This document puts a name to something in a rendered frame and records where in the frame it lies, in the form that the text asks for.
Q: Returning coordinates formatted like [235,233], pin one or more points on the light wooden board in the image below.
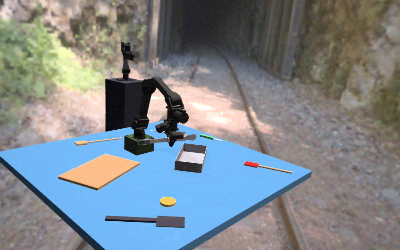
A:
[99,172]

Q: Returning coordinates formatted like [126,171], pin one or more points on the yellow flat disc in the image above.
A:
[167,201]

